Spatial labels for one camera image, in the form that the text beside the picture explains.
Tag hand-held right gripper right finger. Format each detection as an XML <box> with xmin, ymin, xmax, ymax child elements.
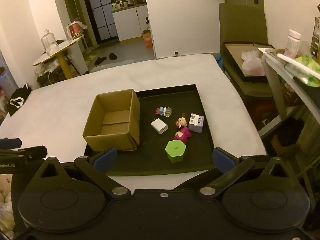
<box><xmin>198</xmin><ymin>147</ymin><xmax>300</xmax><ymax>197</ymax></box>

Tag round yellow-legged table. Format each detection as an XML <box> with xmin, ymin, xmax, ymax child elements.
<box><xmin>33</xmin><ymin>34</ymin><xmax>86</xmax><ymax>79</ymax></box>

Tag olive green chair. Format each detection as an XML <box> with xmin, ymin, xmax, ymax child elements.
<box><xmin>219</xmin><ymin>3</ymin><xmax>278</xmax><ymax>98</ymax></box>

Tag white side table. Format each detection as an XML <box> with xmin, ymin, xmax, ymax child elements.
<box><xmin>257</xmin><ymin>47</ymin><xmax>320</xmax><ymax>137</ymax></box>

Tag white tube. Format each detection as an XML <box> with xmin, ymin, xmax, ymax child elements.
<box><xmin>276</xmin><ymin>53</ymin><xmax>320</xmax><ymax>76</ymax></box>

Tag green hexagonal box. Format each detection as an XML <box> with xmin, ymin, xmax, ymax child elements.
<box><xmin>165</xmin><ymin>140</ymin><xmax>188</xmax><ymax>164</ymax></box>

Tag shallow black-edged cardboard box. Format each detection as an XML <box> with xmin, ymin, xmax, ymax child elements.
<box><xmin>222</xmin><ymin>41</ymin><xmax>275</xmax><ymax>83</ymax></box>

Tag white plastic bag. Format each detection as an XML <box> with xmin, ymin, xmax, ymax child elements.
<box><xmin>241</xmin><ymin>50</ymin><xmax>266</xmax><ymax>77</ymax></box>

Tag black bag with white print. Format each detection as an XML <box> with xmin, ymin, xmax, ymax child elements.
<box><xmin>6</xmin><ymin>83</ymin><xmax>33</xmax><ymax>117</ymax></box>

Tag black shallow tray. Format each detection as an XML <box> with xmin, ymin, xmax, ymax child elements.
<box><xmin>84</xmin><ymin>84</ymin><xmax>217</xmax><ymax>177</ymax></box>

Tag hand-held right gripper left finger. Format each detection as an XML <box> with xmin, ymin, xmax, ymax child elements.
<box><xmin>29</xmin><ymin>147</ymin><xmax>132</xmax><ymax>197</ymax></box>

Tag green packets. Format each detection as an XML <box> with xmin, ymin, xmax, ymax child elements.
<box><xmin>294</xmin><ymin>54</ymin><xmax>320</xmax><ymax>88</ymax></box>

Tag white kitchen cabinet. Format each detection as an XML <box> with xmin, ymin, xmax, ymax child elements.
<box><xmin>112</xmin><ymin>5</ymin><xmax>149</xmax><ymax>42</ymax></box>

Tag clear glass jar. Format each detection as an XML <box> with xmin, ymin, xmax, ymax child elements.
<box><xmin>41</xmin><ymin>29</ymin><xmax>59</xmax><ymax>56</ymax></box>

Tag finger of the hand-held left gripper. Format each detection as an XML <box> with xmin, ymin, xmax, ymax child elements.
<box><xmin>0</xmin><ymin>145</ymin><xmax>48</xmax><ymax>160</ymax></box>
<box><xmin>0</xmin><ymin>138</ymin><xmax>22</xmax><ymax>150</ymax></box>

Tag orange cardboard box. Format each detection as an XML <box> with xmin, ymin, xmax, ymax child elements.
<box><xmin>142</xmin><ymin>30</ymin><xmax>154</xmax><ymax>49</ymax></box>

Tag pink lidded bottle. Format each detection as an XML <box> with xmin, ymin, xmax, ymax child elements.
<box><xmin>284</xmin><ymin>29</ymin><xmax>302</xmax><ymax>60</ymax></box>

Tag dark framed glass door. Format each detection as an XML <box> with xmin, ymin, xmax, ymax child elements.
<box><xmin>84</xmin><ymin>0</ymin><xmax>118</xmax><ymax>42</ymax></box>

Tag white charger plug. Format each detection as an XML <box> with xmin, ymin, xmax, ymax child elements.
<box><xmin>151</xmin><ymin>118</ymin><xmax>168</xmax><ymax>136</ymax></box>

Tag small drawer unit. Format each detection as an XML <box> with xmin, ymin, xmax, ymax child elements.
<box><xmin>310</xmin><ymin>16</ymin><xmax>320</xmax><ymax>63</ymax></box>

